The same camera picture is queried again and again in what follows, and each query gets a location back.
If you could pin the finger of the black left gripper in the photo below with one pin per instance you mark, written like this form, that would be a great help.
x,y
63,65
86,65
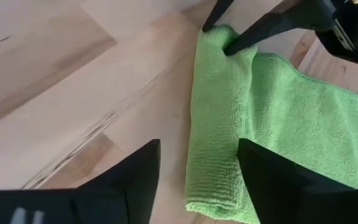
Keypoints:
x,y
278,26
217,14

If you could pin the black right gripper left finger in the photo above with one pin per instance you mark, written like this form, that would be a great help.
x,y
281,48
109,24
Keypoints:
x,y
120,193

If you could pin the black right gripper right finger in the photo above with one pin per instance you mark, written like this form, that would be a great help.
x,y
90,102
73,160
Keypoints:
x,y
291,193

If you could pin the green microfiber towel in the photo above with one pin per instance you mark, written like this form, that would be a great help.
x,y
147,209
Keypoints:
x,y
222,124

